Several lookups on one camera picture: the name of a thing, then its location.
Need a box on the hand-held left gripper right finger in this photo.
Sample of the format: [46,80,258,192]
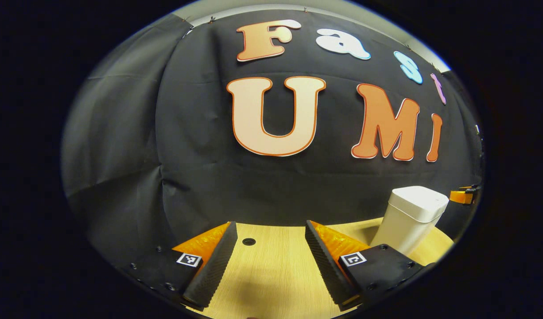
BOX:
[305,220,437,311]

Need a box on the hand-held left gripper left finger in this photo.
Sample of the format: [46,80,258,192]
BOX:
[114,221,239,311]

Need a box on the white desktop garbage bin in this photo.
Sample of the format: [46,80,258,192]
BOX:
[370,186,450,257]

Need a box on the wooden desktop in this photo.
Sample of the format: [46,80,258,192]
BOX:
[190,217,455,319]

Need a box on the black backdrop cloth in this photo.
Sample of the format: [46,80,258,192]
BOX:
[61,10,484,266]

